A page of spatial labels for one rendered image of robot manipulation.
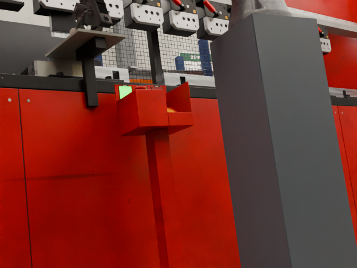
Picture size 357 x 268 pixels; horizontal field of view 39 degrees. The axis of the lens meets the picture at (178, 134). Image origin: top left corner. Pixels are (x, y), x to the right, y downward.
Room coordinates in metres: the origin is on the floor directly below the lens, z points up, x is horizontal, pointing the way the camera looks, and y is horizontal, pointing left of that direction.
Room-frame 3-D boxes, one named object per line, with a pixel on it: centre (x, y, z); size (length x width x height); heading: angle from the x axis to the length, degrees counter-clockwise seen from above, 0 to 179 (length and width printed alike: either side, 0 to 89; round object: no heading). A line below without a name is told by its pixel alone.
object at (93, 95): (1.65, 0.26, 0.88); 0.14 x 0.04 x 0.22; 39
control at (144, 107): (1.65, 0.07, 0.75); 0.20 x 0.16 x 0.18; 121
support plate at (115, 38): (1.68, 0.29, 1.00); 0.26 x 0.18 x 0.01; 39
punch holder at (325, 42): (2.78, -0.85, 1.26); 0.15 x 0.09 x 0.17; 129
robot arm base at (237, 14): (1.12, -0.22, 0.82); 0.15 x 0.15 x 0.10
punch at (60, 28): (1.79, 0.38, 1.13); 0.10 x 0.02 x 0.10; 129
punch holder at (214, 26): (2.28, -0.23, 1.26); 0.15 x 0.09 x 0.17; 129
